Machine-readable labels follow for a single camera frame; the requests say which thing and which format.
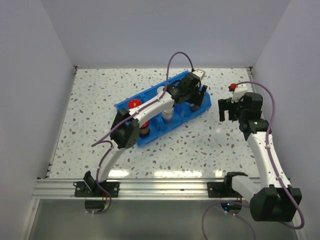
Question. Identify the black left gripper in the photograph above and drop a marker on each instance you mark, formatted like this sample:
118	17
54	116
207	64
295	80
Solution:
197	99

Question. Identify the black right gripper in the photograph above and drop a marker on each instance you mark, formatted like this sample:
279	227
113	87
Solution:
224	105

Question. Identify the black lid spice jar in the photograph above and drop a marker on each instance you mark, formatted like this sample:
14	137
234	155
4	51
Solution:
194	108

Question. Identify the silver lid white pepper jar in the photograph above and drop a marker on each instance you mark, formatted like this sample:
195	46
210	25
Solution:
160	89

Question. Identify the silver lid blue label jar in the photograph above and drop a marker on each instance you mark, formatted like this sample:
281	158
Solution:
167	116

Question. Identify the red lid sauce jar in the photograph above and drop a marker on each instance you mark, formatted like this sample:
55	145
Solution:
144	130
133	103

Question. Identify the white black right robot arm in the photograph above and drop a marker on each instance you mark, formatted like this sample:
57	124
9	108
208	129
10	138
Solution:
275	199

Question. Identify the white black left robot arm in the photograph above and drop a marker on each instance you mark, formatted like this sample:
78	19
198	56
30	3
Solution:
124	132

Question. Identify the blue plastic divided bin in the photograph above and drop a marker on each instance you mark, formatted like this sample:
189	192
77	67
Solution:
181	114

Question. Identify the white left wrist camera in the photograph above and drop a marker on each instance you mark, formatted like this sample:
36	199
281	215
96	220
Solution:
199	73

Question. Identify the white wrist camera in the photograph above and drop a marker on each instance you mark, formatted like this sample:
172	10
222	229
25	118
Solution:
199	73
238	91

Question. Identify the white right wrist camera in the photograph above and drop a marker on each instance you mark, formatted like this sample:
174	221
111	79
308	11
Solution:
238	91

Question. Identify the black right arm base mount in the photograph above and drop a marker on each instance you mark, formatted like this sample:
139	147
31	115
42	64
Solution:
219	190

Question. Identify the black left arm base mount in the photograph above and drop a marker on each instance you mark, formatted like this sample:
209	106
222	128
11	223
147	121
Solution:
88	188

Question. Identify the aluminium front rail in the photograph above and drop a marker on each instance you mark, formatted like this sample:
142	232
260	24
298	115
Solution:
130	189

